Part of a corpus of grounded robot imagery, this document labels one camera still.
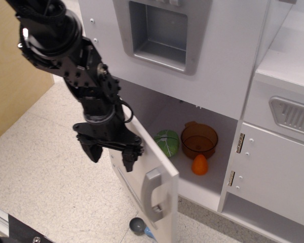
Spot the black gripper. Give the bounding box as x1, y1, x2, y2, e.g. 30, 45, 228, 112
73, 116, 144, 172

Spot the white low fridge door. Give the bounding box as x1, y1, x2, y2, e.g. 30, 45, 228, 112
109, 117, 179, 242

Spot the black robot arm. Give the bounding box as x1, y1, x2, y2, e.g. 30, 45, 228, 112
9, 1, 143, 172

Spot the green toy cabbage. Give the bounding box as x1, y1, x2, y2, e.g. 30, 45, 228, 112
154, 130, 179, 157

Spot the grey blue toy scoop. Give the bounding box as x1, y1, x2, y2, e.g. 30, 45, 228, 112
129, 217, 157, 242

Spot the orange transparent toy pot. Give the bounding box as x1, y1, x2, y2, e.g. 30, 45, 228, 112
180, 121, 218, 159

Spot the orange toy carrot piece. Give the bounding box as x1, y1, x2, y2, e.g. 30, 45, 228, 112
191, 154, 208, 176

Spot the light wooden board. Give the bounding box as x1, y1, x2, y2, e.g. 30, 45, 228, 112
0, 1, 54, 136

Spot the lower metal oven hinge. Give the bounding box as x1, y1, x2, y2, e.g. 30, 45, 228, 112
227, 171, 235, 186

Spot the metal oven hinge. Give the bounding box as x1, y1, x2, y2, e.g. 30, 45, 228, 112
227, 171, 235, 186
236, 133, 245, 153

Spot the upper metal oven hinge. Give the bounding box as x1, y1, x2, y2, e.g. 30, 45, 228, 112
236, 133, 245, 153

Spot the white toy kitchen cabinet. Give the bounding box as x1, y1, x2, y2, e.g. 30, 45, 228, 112
79, 1, 304, 242

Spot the grey ice dispenser recess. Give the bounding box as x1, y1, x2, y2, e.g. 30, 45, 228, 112
113, 1, 212, 75

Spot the white oven door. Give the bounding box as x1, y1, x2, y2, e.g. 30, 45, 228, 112
227, 124, 304, 225

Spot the grey vent panel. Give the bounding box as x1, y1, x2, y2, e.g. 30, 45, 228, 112
269, 96, 304, 134

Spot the grey fridge door handle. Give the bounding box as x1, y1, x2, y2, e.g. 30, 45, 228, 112
141, 168, 172, 223

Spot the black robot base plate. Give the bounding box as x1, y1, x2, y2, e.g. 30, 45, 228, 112
0, 215, 53, 242

